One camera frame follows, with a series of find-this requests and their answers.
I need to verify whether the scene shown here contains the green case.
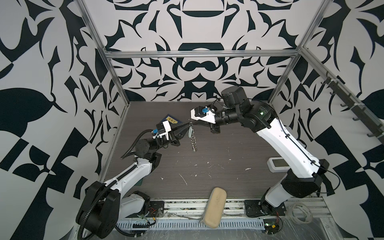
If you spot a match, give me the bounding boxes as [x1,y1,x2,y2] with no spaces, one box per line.
[135,178,144,187]

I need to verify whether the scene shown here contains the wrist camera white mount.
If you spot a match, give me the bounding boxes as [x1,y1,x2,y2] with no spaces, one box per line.
[191,106,216,124]
[152,120,172,141]

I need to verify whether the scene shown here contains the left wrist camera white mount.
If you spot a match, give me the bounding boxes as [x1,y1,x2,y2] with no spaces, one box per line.
[152,120,172,141]

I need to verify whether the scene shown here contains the beige oblong pouch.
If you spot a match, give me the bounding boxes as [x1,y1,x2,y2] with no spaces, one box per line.
[202,187,227,229]

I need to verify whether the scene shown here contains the pale green key tag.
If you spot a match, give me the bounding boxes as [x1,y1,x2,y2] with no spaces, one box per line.
[188,125,194,139]

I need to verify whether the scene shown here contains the blue notebook with yellow label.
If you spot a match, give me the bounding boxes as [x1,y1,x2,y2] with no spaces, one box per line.
[160,114,183,126]

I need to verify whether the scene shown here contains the perforated white cable tray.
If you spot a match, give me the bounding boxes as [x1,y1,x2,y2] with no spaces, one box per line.
[117,219,265,231]

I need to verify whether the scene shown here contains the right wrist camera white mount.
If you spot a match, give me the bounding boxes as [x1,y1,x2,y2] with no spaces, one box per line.
[191,106,216,124]

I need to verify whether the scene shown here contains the black wall hook rail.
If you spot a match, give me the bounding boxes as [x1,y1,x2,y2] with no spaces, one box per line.
[320,71,384,145]

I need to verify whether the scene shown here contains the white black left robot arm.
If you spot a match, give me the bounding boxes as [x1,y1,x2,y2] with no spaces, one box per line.
[76,121,193,240]

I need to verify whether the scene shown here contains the white digital scale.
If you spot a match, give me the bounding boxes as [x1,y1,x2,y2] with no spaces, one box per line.
[267,157,290,173]

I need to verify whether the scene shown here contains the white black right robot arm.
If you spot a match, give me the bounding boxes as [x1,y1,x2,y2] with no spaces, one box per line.
[191,87,329,217]

